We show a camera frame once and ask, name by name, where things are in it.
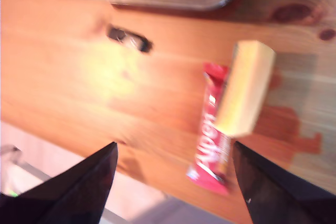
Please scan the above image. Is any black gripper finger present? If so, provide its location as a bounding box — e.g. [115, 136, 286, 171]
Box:
[232, 141, 336, 224]
[0, 142, 118, 224]

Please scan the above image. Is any yellow sponge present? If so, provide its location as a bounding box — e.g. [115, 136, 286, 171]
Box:
[215, 40, 276, 138]

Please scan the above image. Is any red candy bar wrapper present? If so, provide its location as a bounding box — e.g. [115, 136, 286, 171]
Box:
[185, 62, 232, 196]

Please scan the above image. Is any grey metal frame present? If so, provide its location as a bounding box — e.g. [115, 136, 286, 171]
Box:
[0, 144, 52, 183]

